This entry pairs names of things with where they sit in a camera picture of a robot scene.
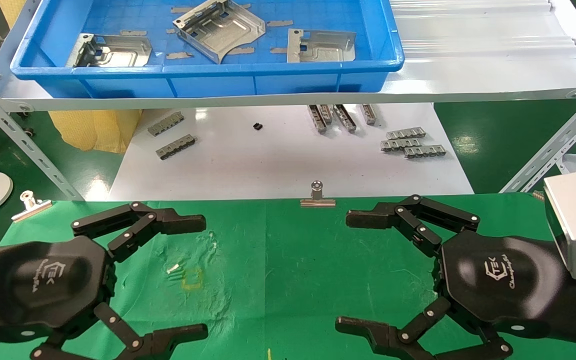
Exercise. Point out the flat sheet metal bracket part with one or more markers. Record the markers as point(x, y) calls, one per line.
point(333, 47)
point(118, 52)

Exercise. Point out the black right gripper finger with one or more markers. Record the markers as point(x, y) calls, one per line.
point(373, 217)
point(373, 332)

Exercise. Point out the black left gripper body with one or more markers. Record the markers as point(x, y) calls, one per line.
point(43, 280)

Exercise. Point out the blue plastic tray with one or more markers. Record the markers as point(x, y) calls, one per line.
point(218, 82)

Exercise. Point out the bent sheet metal bracket part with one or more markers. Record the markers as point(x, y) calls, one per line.
point(218, 30)

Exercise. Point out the clear corrugated plastic sheet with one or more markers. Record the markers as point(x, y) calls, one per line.
point(468, 30)

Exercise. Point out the yellow mesh bag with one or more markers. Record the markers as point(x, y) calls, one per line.
point(93, 130)

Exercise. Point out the silver binder clip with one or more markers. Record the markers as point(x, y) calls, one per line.
point(318, 201)
point(30, 209)

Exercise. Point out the white shelf board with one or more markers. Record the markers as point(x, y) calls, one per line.
point(468, 80)

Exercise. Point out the white floor board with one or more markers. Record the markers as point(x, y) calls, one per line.
point(268, 165)

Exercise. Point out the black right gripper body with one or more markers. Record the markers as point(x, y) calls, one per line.
point(498, 280)

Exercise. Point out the grey tape strip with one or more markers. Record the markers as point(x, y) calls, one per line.
point(179, 55)
point(240, 50)
point(278, 50)
point(279, 23)
point(181, 9)
point(133, 33)

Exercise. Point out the green table cloth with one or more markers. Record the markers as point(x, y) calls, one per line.
point(293, 275)

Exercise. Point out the perforated steel angle bar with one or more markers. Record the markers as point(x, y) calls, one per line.
point(28, 145)
point(553, 145)

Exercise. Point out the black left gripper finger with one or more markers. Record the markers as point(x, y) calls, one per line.
point(168, 340)
point(178, 222)

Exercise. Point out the small white screw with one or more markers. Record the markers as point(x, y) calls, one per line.
point(173, 268)

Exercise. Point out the black chair caster wheel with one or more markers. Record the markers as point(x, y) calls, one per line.
point(28, 132)

